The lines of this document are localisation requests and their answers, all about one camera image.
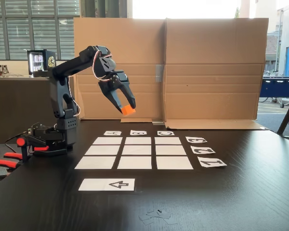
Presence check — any round orange token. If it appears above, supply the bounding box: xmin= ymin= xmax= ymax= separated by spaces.
xmin=121 ymin=104 xmax=137 ymax=116

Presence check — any paper label number 1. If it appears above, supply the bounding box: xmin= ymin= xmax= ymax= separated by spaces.
xmin=197 ymin=156 xmax=228 ymax=168

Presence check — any brown wooden frame leg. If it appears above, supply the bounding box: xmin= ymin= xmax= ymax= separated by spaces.
xmin=276 ymin=88 xmax=289 ymax=141

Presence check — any brown cardboard box panel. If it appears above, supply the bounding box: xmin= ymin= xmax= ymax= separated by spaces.
xmin=73 ymin=17 xmax=168 ymax=124
xmin=164 ymin=17 xmax=270 ymax=130

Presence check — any black mini fridge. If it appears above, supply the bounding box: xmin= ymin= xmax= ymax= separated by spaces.
xmin=26 ymin=49 xmax=56 ymax=76

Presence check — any white paper grid square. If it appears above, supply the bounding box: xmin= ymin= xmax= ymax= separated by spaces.
xmin=121 ymin=145 xmax=152 ymax=155
xmin=74 ymin=156 xmax=117 ymax=170
xmin=124 ymin=137 xmax=152 ymax=145
xmin=156 ymin=156 xmax=194 ymax=170
xmin=155 ymin=145 xmax=187 ymax=155
xmin=155 ymin=137 xmax=183 ymax=145
xmin=84 ymin=145 xmax=121 ymax=156
xmin=117 ymin=156 xmax=152 ymax=170
xmin=92 ymin=137 xmax=123 ymax=145

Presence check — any brown wooden counter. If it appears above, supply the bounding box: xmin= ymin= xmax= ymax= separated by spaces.
xmin=0 ymin=76 xmax=76 ymax=144

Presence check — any red handled spring clamp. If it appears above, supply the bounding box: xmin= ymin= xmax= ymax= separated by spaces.
xmin=3 ymin=151 xmax=25 ymax=161
xmin=0 ymin=158 xmax=20 ymax=181

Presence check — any paper label number 3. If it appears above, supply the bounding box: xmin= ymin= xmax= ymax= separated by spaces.
xmin=185 ymin=136 xmax=208 ymax=144

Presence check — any paper label number 2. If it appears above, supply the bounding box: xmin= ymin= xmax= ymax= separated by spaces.
xmin=190 ymin=145 xmax=216 ymax=155

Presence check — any white arrow paper sheet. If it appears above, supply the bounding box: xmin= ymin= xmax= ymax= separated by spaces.
xmin=78 ymin=178 xmax=136 ymax=192

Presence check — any red black bar clamp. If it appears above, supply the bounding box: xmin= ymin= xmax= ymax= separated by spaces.
xmin=16 ymin=137 xmax=50 ymax=165

